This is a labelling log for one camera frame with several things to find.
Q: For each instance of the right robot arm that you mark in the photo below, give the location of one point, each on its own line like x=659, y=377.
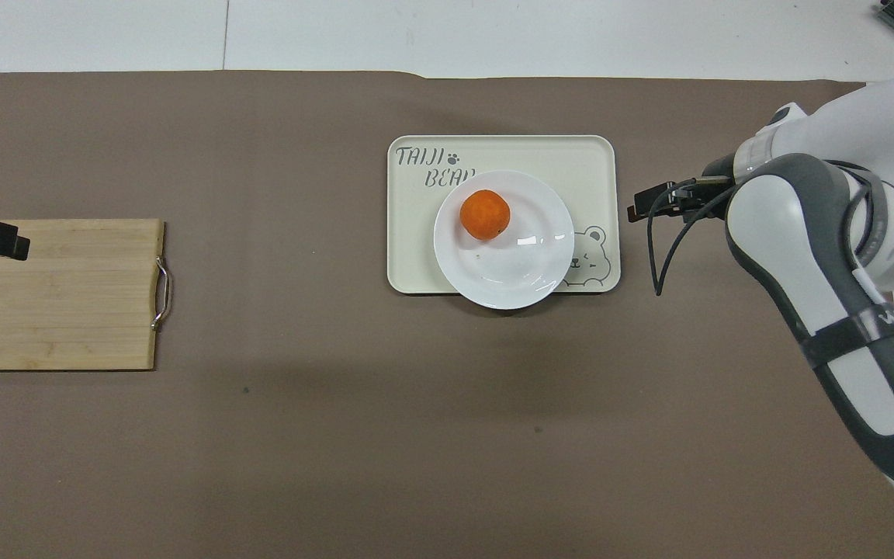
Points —
x=804, y=233

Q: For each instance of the white round plate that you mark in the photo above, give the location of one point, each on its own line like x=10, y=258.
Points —
x=509, y=272

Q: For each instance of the cream tray with bear print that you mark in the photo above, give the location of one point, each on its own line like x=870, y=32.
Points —
x=587, y=167

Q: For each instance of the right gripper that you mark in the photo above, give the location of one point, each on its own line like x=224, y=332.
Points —
x=715, y=169

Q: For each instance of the wooden cutting board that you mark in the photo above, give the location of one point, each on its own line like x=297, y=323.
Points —
x=59, y=295

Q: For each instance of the orange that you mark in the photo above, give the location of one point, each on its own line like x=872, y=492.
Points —
x=484, y=214

